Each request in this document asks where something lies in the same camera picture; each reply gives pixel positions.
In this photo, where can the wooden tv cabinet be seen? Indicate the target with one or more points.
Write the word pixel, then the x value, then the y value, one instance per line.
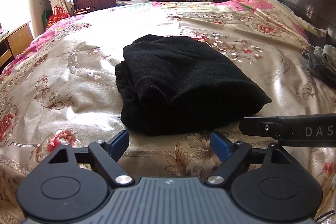
pixel 14 43

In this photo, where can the grey jeans garment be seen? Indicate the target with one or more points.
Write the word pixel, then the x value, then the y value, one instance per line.
pixel 312 63

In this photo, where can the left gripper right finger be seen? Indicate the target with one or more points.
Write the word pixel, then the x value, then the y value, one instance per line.
pixel 236 159

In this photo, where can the green bag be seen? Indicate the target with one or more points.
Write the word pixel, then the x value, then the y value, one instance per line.
pixel 45 17

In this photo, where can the red gift bag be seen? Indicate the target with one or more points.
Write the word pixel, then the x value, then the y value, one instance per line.
pixel 58 14

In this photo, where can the olive green garment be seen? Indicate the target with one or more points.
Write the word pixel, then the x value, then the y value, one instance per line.
pixel 327 57

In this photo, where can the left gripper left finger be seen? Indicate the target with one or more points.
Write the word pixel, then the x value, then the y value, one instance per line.
pixel 95 165

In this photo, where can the black pants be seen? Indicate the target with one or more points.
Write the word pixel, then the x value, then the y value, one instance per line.
pixel 173 85

